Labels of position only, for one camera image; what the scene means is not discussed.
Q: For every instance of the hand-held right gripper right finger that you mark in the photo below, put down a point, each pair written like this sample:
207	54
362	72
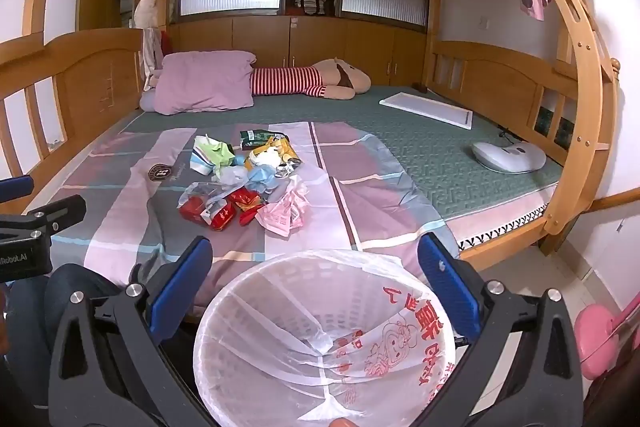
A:
447	287

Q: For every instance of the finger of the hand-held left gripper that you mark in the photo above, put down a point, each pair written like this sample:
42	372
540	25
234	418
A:
57	211
15	188

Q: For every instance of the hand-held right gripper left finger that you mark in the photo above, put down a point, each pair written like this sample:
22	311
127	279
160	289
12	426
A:
180	282

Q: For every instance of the red snack packet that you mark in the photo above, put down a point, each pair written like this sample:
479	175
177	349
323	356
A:
246	201
192	210
222	216

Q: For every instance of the red printed white plastic bag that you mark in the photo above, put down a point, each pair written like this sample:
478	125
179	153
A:
390	337

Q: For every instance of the white plastic trash basket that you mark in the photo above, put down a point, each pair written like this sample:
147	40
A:
260	307

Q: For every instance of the clear plastic bag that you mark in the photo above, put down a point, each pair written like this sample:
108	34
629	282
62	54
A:
200	192

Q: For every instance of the pink packet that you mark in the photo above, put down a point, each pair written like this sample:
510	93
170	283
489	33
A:
280	212

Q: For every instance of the striped white paper cup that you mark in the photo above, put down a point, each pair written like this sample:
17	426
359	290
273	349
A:
202	162

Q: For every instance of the green paper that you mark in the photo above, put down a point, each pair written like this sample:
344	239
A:
220	152

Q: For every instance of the white tissue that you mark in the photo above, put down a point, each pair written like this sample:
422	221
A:
265	156

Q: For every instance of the foil wrapper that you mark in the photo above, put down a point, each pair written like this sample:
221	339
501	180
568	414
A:
289	167

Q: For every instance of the green snack packet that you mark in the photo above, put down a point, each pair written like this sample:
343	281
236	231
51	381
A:
255	139

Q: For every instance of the yellow snack packet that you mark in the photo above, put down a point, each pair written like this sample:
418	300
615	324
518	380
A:
287	149

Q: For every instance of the person's leg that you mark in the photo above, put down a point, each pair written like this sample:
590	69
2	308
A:
30	307

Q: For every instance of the white patterned mattress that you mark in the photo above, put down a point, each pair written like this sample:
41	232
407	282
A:
505	227

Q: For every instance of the wooden bunk bed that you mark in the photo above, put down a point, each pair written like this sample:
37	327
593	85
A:
85	77

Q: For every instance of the plaid blanket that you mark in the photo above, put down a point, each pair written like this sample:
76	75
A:
300	217

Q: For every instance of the grey-blue pillow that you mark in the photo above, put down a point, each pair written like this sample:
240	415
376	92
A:
147	102

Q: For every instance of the white massager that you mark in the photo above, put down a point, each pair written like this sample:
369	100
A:
505	156

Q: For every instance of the green bed mat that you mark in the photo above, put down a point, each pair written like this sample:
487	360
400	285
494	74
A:
425	142

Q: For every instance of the pink chair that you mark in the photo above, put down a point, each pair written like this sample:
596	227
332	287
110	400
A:
595	342

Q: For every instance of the white board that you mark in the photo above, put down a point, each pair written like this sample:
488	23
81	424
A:
430	109

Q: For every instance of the white and red cloth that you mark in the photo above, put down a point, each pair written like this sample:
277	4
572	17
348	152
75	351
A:
152	57

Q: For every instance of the pink pillow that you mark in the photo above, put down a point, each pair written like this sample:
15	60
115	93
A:
205	79

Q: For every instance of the white plush toy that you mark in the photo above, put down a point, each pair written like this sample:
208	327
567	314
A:
146	9

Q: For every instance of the striped plush doll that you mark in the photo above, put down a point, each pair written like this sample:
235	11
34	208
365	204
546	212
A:
290	82

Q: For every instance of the wooden bunk ladder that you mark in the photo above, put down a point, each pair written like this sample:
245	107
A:
590	82

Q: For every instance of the wooden wall rail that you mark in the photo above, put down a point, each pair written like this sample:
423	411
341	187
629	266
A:
615	199

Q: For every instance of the wooden wall cabinet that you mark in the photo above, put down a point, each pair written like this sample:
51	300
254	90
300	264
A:
340	47

